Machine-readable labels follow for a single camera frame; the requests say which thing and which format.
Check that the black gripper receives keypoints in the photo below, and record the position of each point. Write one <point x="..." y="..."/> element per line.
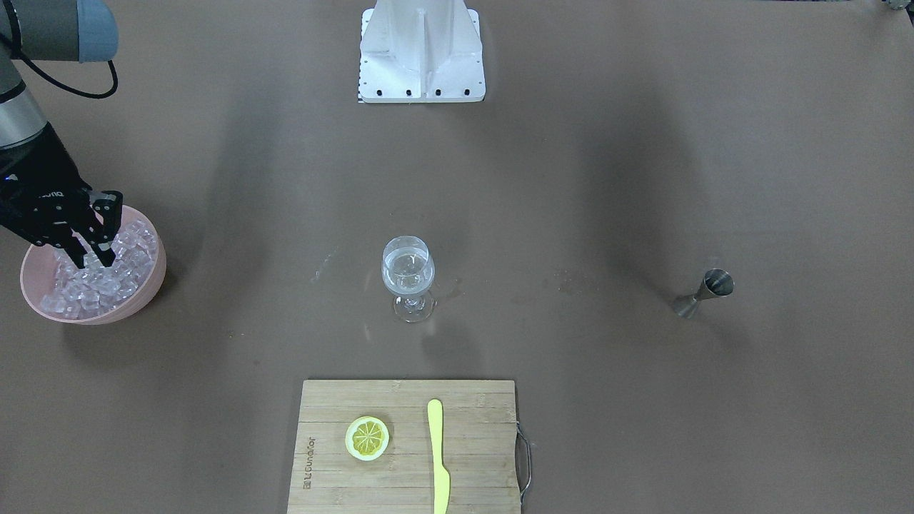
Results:
<point x="43" y="175"/>

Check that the steel double jigger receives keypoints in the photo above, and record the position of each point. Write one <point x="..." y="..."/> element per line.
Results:
<point x="716" y="283"/>

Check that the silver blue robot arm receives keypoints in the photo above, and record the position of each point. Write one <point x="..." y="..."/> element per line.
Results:
<point x="33" y="31"/>

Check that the clear ice cubes pile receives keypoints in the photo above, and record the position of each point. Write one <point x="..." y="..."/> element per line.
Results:
<point x="82" y="293"/>

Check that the clear wine glass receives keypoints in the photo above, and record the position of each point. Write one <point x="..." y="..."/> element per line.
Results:
<point x="408" y="271"/>

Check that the pink bowl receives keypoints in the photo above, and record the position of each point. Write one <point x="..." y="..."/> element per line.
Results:
<point x="36" y="276"/>

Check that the yellow lemon slice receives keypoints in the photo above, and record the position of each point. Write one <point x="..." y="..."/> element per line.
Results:
<point x="366" y="438"/>

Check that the bamboo cutting board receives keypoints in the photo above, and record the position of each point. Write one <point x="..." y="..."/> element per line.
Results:
<point x="480" y="439"/>

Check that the yellow plastic knife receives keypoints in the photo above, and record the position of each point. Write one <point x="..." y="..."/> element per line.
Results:
<point x="440" y="476"/>

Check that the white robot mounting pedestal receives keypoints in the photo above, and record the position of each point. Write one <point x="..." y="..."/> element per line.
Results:
<point x="420" y="52"/>

